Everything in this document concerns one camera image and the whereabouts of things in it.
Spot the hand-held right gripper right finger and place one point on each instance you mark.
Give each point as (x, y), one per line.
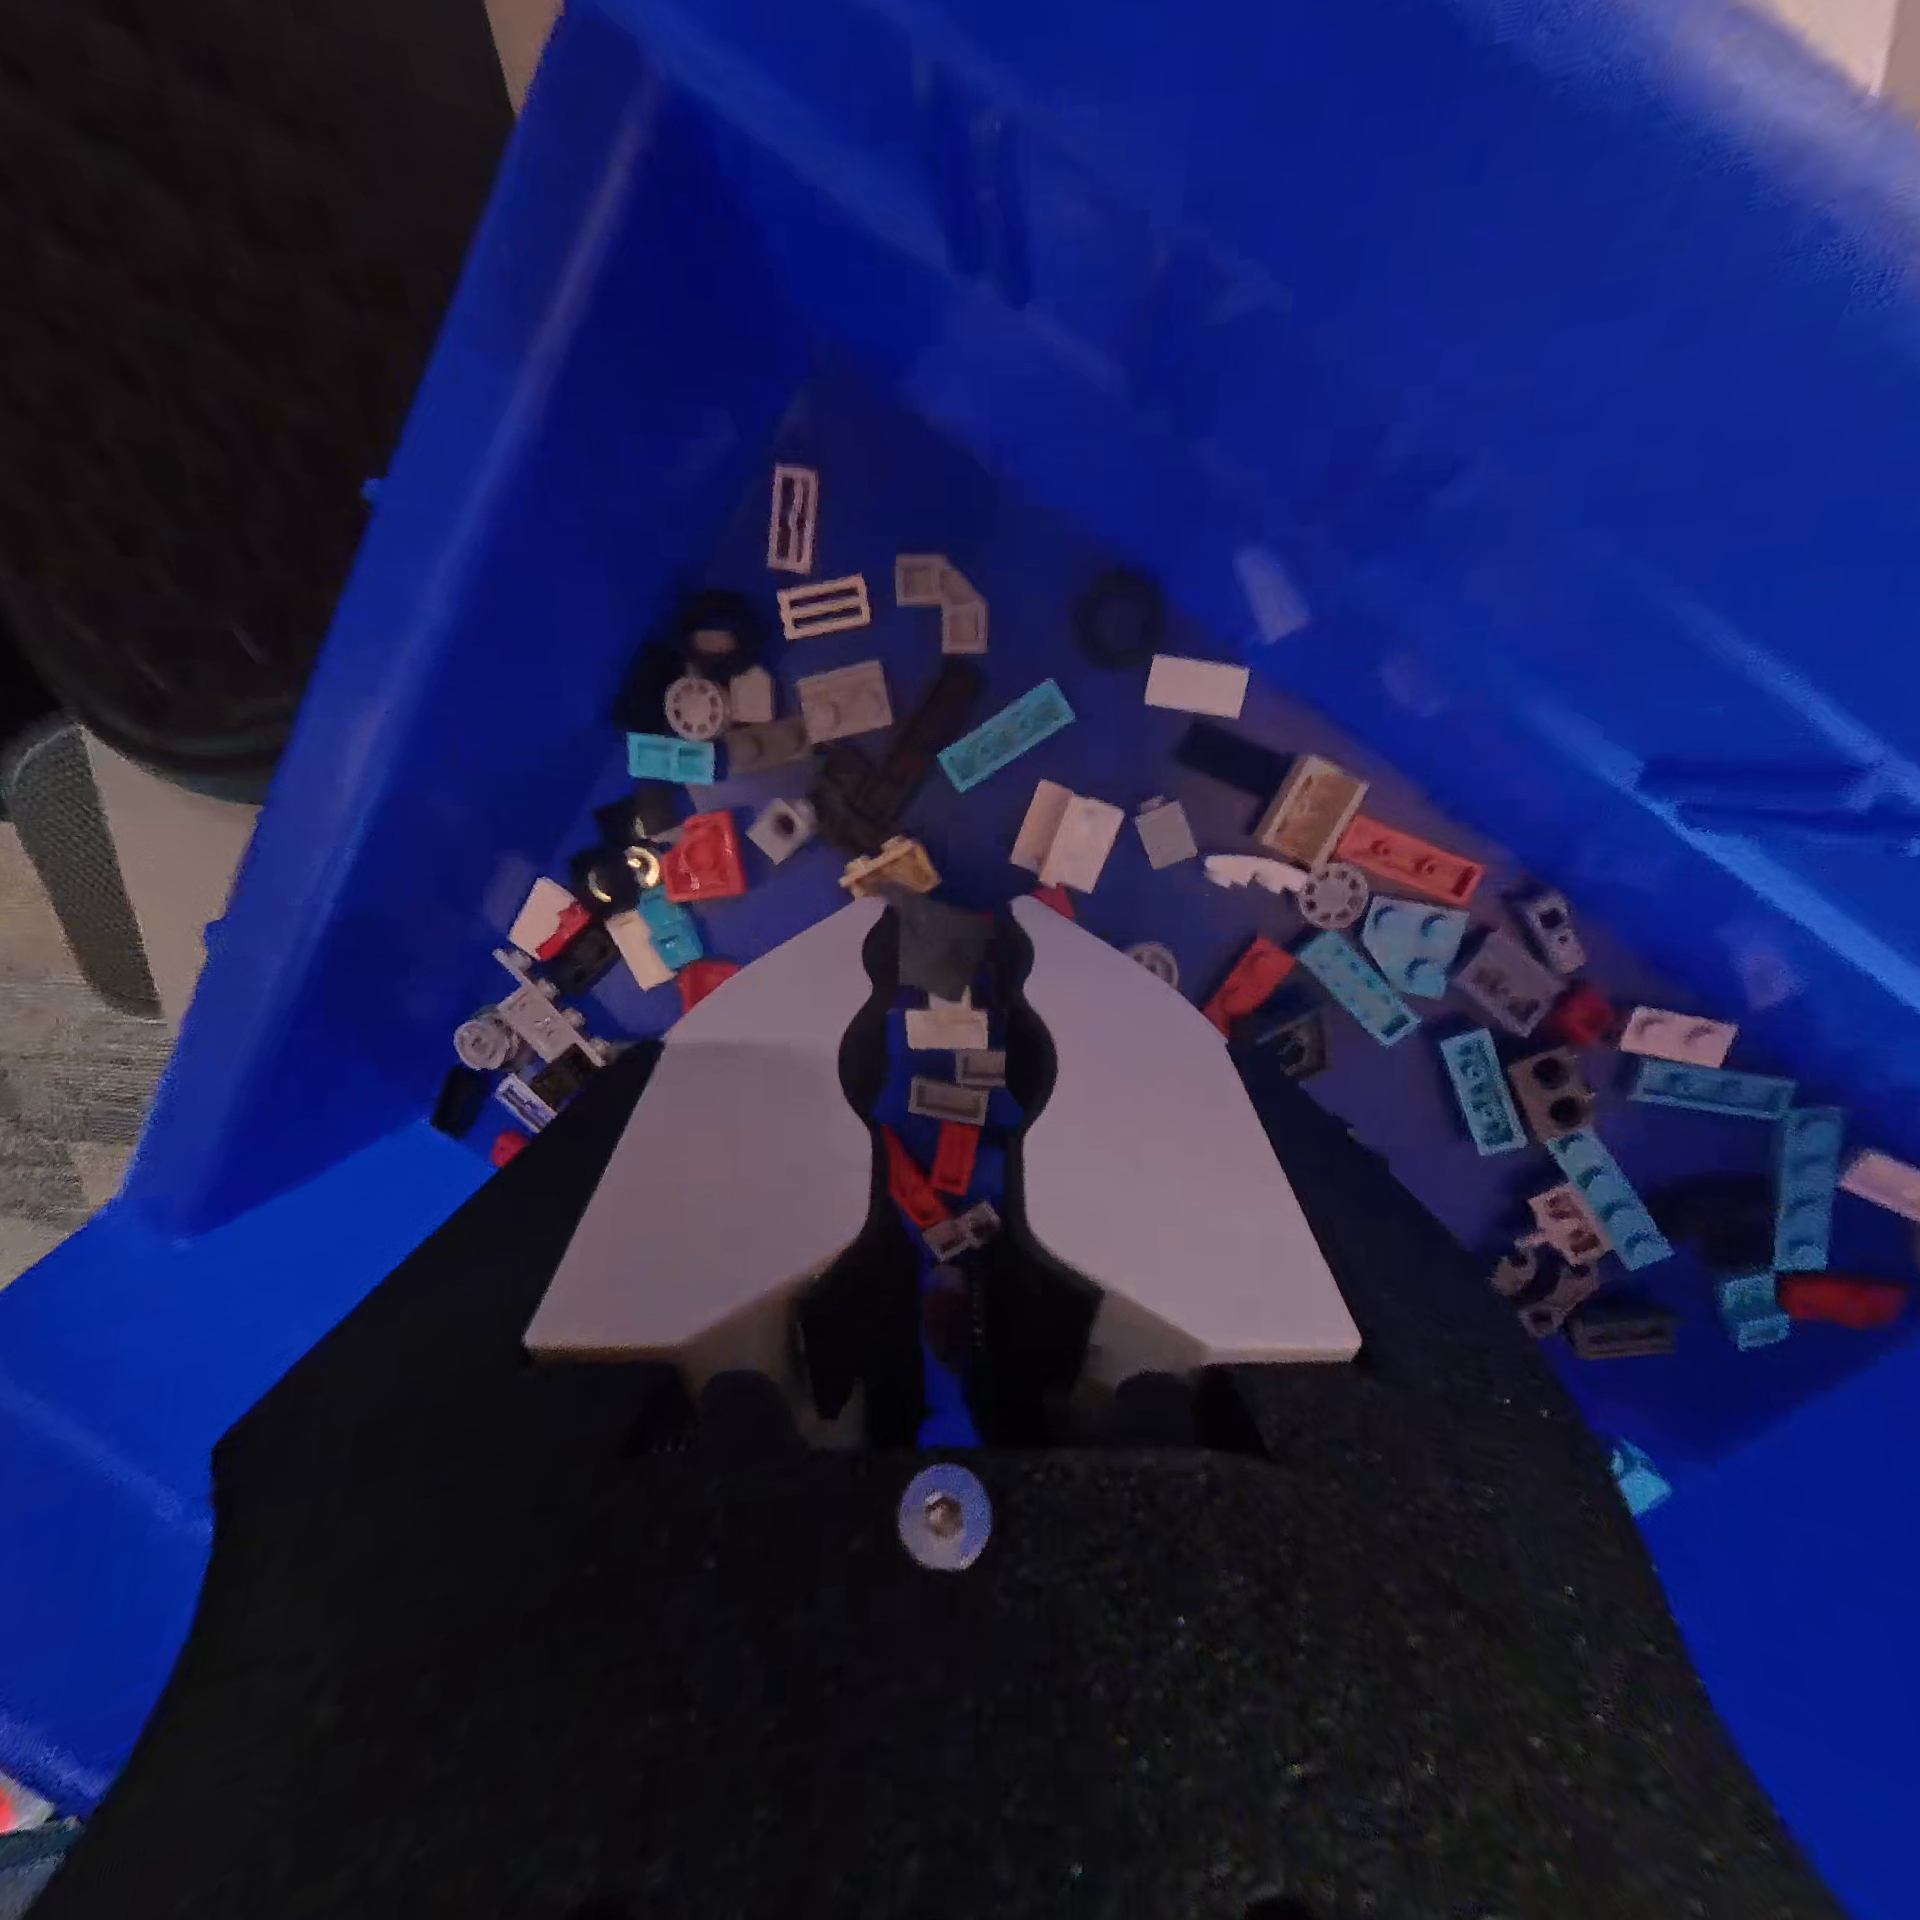
(1186, 1170)

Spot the black mesh chair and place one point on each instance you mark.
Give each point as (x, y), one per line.
(226, 376)

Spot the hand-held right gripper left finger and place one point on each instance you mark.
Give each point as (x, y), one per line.
(706, 1170)

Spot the pile of toy bricks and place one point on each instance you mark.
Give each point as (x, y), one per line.
(1395, 856)

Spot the blue plastic bin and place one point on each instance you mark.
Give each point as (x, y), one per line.
(1202, 299)

